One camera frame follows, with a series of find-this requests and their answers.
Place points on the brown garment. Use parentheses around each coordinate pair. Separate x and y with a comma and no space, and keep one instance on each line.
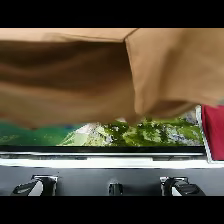
(83,80)

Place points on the red garment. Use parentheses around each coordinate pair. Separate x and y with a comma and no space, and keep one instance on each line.
(215,133)

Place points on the silver frame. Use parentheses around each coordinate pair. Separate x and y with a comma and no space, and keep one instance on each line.
(100,162)

